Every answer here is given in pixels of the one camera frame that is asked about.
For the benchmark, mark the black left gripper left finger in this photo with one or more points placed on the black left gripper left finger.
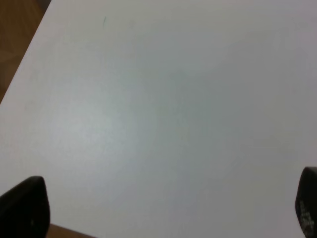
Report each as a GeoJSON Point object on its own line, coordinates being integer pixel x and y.
{"type": "Point", "coordinates": [25, 210]}

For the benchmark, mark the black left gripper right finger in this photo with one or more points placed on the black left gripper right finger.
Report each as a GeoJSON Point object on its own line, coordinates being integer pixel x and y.
{"type": "Point", "coordinates": [306, 202]}

